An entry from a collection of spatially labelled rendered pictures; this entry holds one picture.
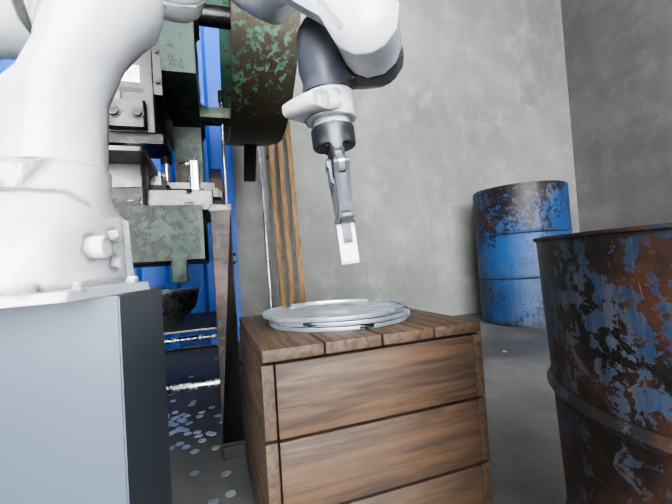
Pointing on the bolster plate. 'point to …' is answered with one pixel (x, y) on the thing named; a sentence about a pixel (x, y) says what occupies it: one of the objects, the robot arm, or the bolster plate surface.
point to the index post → (194, 175)
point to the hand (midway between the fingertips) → (347, 243)
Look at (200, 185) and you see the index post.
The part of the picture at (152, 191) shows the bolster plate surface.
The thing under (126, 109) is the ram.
